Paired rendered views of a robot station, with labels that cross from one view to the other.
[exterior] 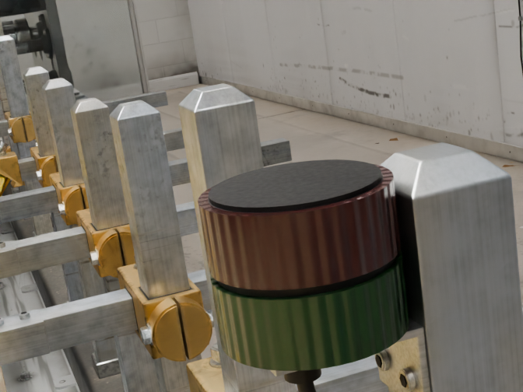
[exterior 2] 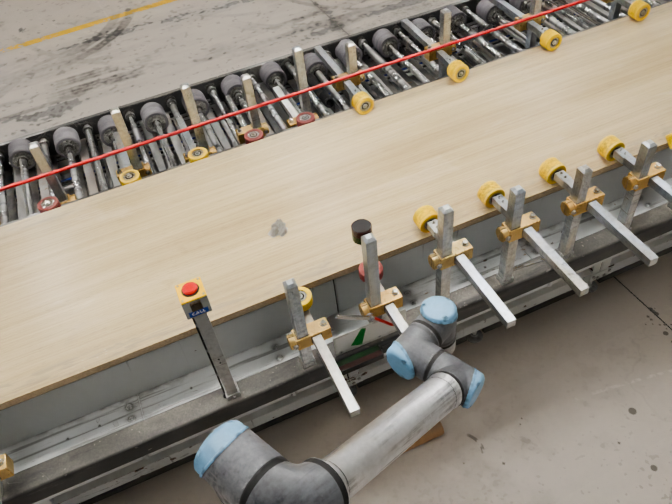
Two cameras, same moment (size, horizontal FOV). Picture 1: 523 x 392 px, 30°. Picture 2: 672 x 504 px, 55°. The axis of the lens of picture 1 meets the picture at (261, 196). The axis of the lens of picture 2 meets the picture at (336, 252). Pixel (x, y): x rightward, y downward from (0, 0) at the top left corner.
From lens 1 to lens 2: 182 cm
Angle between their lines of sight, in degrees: 79
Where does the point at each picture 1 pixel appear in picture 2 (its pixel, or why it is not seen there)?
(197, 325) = (502, 237)
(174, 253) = (510, 221)
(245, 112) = (442, 215)
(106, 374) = not seen: hidden behind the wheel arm
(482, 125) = not seen: outside the picture
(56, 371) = not seen: hidden behind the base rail
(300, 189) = (357, 226)
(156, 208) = (510, 210)
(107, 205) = (574, 194)
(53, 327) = (502, 208)
